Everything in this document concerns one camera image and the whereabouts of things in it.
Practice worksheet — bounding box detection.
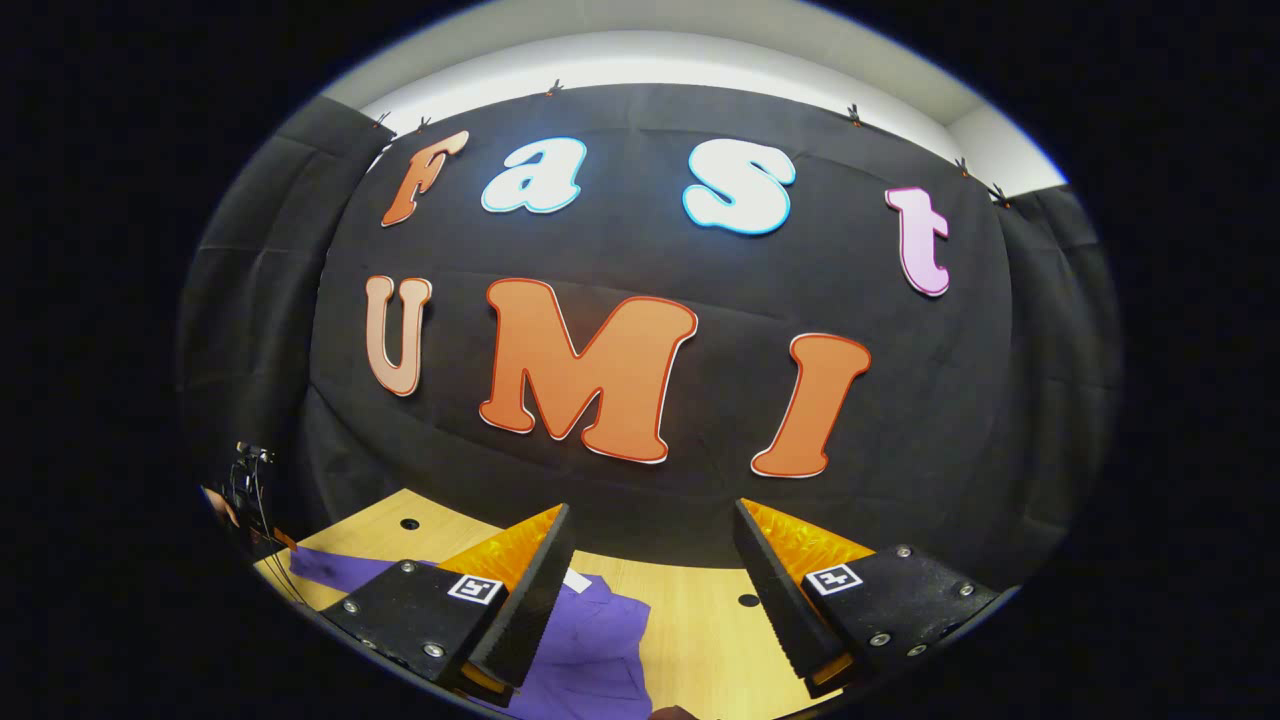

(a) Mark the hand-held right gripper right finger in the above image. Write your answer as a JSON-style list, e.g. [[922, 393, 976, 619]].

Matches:
[[732, 498, 1006, 701]]

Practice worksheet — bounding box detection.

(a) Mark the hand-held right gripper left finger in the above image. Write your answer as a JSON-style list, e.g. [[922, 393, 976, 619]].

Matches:
[[318, 503, 579, 706]]

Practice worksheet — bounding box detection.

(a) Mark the purple shirt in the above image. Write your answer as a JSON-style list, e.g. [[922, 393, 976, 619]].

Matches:
[[288, 547, 653, 720]]

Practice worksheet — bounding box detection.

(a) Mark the black backdrop cloth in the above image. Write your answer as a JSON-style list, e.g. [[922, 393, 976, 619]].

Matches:
[[178, 83, 1121, 601]]

